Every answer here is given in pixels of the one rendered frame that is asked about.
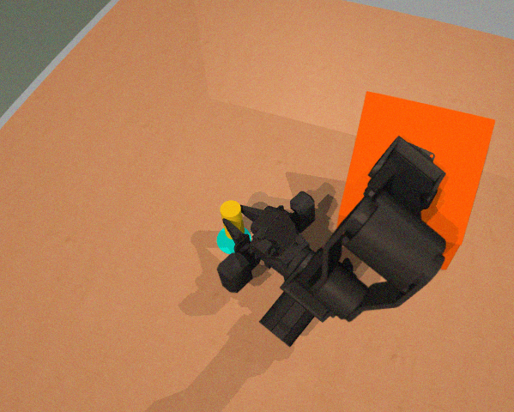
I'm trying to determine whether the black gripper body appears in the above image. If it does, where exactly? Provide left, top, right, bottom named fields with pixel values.
left=217, top=191, right=315, bottom=293

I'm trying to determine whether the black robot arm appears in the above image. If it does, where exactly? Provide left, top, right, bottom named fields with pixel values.
left=249, top=136, right=446, bottom=348

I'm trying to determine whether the cyan circle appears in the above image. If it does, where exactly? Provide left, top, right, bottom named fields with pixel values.
left=216, top=228, right=251, bottom=254

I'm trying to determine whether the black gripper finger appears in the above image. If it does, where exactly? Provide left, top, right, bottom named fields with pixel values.
left=222, top=218, right=251, bottom=252
left=240, top=204, right=284, bottom=221

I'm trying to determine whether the yellow cylinder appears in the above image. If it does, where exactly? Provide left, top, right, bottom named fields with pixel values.
left=220, top=200, right=245, bottom=239

